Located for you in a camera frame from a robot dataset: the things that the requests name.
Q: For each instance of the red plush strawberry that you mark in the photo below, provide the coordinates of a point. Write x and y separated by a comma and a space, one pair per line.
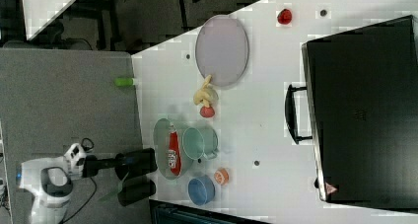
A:
207, 112

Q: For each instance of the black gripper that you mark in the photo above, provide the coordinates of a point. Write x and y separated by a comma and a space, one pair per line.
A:
128, 165

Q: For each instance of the grey round plate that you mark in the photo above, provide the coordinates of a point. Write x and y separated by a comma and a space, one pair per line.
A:
221, 50

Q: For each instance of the small red strawberry toy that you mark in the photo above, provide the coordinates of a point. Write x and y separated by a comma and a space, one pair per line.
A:
285, 17

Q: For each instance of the blue metal rail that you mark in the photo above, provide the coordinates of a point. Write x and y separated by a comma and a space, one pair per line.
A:
168, 213

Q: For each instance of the green mug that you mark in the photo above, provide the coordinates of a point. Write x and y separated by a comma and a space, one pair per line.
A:
200, 142

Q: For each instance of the silver toaster oven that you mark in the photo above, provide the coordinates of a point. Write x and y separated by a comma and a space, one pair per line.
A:
361, 88

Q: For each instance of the white side table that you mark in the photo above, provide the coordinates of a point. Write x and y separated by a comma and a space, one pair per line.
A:
38, 14

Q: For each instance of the red plush ketchup bottle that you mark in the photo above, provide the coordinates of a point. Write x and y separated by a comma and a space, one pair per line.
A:
174, 159

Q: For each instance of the green oval strainer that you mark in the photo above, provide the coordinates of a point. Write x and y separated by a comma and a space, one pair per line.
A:
161, 138

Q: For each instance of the yellow plush banana bunch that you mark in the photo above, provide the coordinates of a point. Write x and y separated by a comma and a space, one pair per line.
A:
206, 95

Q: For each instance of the green cylinder object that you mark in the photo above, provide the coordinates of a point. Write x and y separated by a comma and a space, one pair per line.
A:
123, 82

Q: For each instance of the orange slice toy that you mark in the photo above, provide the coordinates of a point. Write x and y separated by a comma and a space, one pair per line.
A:
221, 176

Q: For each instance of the blue bowl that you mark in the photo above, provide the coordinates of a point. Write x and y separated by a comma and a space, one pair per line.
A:
201, 190

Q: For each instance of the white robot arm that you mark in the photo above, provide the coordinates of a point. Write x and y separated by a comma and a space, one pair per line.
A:
51, 180

